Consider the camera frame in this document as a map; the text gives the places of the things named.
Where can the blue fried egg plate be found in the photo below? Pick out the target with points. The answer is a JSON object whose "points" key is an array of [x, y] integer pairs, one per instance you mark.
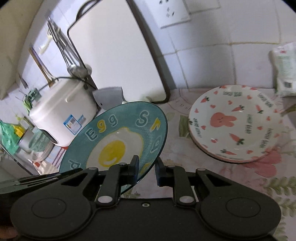
{"points": [[115, 136]]}

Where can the white rabbit carrot plate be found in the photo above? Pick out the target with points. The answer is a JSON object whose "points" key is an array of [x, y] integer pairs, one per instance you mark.
{"points": [[235, 123]]}

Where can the white rice cooker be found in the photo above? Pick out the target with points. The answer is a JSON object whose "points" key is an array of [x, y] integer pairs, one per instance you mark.
{"points": [[63, 111]]}

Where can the green strainer basket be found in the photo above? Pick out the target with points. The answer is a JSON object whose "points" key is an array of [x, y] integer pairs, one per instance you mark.
{"points": [[40, 142]]}

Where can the white wall power socket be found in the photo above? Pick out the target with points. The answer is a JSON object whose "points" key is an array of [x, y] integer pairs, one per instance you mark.
{"points": [[168, 12]]}

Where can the floral tablecloth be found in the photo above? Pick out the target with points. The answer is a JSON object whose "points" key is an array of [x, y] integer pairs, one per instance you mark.
{"points": [[273, 175]]}

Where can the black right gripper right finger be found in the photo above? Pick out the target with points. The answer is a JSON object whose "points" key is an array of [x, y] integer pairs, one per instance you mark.
{"points": [[176, 178]]}

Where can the white cutting board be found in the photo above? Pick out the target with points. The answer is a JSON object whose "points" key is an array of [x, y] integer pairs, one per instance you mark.
{"points": [[108, 38]]}

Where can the white salt bag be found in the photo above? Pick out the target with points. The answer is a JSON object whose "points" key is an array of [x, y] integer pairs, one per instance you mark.
{"points": [[283, 60]]}

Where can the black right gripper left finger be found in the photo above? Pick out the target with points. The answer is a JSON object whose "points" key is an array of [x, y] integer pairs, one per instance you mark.
{"points": [[117, 176]]}

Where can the green plastic bag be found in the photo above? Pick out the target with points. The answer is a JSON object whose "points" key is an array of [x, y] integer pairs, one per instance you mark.
{"points": [[9, 137]]}

